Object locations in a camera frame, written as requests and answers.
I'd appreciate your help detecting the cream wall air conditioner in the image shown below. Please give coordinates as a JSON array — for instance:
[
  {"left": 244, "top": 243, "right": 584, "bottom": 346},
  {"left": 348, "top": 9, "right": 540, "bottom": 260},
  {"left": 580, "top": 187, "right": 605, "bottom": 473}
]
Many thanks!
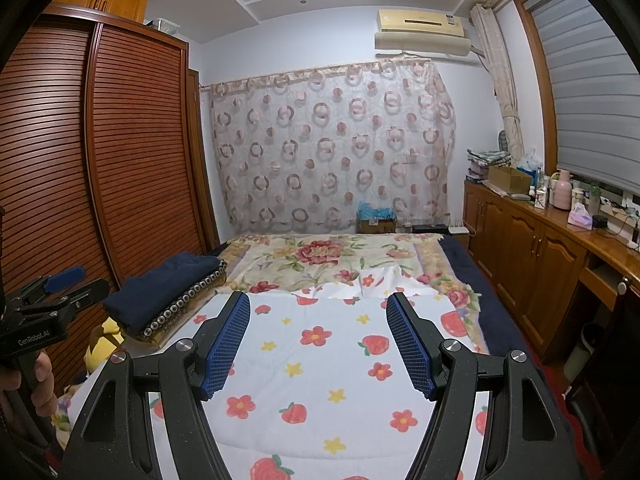
[{"left": 374, "top": 7, "right": 473, "bottom": 56}]

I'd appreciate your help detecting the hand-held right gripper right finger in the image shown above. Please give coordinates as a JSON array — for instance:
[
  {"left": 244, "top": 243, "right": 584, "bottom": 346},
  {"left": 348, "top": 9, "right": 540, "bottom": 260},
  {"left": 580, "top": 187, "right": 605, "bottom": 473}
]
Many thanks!
[{"left": 385, "top": 291, "right": 576, "bottom": 480}]

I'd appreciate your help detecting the open cardboard box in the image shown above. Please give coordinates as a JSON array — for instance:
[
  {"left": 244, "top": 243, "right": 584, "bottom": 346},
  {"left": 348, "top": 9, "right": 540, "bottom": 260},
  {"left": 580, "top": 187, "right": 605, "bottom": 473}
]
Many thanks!
[{"left": 487, "top": 166, "right": 533, "bottom": 196}]

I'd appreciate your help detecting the yellow plush toy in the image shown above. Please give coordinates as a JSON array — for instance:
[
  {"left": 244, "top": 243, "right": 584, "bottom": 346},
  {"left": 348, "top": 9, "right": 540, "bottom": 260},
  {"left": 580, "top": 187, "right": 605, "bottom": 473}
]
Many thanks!
[{"left": 82, "top": 320, "right": 126, "bottom": 371}]

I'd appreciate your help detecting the circle-patterned sheer curtain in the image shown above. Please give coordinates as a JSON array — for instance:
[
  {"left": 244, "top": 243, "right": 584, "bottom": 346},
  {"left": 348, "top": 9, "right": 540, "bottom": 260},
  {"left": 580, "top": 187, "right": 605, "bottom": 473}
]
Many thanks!
[{"left": 200, "top": 57, "right": 458, "bottom": 236}]

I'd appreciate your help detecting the circle-patterned pillow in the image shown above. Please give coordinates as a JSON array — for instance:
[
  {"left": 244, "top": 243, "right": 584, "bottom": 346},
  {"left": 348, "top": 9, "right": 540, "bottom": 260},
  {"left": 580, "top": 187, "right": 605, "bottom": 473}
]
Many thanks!
[{"left": 122, "top": 257, "right": 231, "bottom": 351}]

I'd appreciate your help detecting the dark chair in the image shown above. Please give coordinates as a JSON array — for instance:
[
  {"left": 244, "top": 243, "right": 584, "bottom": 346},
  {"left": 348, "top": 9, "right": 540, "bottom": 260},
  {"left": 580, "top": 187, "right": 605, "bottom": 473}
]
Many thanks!
[{"left": 565, "top": 277, "right": 640, "bottom": 480}]

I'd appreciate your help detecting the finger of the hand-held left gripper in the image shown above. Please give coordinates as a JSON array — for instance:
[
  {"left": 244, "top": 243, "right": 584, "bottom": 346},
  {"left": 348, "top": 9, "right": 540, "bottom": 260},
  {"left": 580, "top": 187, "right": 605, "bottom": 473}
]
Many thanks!
[
  {"left": 15, "top": 267, "right": 87, "bottom": 306},
  {"left": 27, "top": 278, "right": 111, "bottom": 313}
]

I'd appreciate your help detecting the white trash bin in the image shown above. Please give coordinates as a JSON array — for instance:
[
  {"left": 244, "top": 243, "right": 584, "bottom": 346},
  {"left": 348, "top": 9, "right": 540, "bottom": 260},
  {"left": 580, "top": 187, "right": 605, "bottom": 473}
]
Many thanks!
[{"left": 562, "top": 322, "right": 606, "bottom": 383}]

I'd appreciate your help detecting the grey window blind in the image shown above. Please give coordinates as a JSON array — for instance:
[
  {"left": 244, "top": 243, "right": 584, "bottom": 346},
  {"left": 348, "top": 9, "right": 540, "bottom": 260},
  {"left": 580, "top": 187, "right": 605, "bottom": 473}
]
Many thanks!
[{"left": 522, "top": 0, "right": 640, "bottom": 196}]

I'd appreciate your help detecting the white strawberry flower sheet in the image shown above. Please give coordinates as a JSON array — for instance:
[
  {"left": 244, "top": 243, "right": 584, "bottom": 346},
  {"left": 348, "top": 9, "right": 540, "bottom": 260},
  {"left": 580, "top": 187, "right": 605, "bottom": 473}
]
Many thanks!
[{"left": 65, "top": 270, "right": 493, "bottom": 480}]

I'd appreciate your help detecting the tied beige curtain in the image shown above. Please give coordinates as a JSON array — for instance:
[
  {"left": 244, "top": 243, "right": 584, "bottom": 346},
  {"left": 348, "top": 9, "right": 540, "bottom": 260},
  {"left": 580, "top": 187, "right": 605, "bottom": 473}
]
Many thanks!
[{"left": 470, "top": 4, "right": 526, "bottom": 161}]

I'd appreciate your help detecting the clear plastic box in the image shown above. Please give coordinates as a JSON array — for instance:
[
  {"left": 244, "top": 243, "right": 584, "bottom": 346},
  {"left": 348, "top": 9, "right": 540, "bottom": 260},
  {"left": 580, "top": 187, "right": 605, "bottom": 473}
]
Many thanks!
[{"left": 145, "top": 17, "right": 180, "bottom": 35}]

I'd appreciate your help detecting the wooden louvered wardrobe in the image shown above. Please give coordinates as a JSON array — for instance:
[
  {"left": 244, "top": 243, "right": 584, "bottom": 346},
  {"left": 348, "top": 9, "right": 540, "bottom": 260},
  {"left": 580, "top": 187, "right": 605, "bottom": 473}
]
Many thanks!
[{"left": 0, "top": 2, "right": 221, "bottom": 396}]

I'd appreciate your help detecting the stack of folded cloths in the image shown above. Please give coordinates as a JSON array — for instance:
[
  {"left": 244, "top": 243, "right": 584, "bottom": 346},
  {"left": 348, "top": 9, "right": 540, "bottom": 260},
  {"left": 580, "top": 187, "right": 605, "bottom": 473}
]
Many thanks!
[{"left": 465, "top": 147, "right": 512, "bottom": 183}]

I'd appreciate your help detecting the wooden side cabinet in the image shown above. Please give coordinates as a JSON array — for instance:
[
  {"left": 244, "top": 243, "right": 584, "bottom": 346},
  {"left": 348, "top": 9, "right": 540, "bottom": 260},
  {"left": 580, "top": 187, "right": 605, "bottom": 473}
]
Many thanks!
[{"left": 462, "top": 180, "right": 640, "bottom": 366}]

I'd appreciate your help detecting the cardboard box with blue bags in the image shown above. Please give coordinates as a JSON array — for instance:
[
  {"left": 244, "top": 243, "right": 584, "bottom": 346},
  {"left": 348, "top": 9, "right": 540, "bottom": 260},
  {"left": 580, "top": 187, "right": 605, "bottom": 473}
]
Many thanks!
[{"left": 356, "top": 201, "right": 398, "bottom": 235}]

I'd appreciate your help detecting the person's left hand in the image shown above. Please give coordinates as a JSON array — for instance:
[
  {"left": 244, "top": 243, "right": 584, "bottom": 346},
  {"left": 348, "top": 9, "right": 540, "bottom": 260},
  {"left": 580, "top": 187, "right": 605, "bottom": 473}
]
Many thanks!
[{"left": 0, "top": 350, "right": 56, "bottom": 421}]

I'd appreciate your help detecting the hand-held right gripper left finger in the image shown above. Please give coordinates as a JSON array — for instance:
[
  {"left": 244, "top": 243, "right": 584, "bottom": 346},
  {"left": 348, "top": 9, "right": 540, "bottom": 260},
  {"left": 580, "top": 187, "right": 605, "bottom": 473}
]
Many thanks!
[{"left": 59, "top": 291, "right": 252, "bottom": 480}]

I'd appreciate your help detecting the navy printed t-shirt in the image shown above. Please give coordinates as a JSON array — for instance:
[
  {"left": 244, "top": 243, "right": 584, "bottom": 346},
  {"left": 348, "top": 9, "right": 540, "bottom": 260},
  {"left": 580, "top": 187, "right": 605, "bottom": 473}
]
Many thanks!
[{"left": 102, "top": 252, "right": 223, "bottom": 336}]

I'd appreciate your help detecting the pink thermos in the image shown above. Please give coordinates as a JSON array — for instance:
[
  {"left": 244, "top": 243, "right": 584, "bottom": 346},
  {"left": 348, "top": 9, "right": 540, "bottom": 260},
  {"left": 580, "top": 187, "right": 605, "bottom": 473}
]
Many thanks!
[{"left": 552, "top": 170, "right": 573, "bottom": 211}]

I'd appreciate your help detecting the navy bed sheet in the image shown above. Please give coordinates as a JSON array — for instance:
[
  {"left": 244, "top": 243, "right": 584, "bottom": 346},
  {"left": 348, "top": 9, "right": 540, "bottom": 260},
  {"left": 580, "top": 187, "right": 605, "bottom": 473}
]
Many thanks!
[{"left": 437, "top": 236, "right": 546, "bottom": 361}]

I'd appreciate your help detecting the pink tissue pack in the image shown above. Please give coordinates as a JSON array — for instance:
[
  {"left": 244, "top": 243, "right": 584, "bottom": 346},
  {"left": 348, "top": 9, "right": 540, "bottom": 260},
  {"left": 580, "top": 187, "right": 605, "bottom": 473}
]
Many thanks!
[{"left": 567, "top": 203, "right": 593, "bottom": 230}]

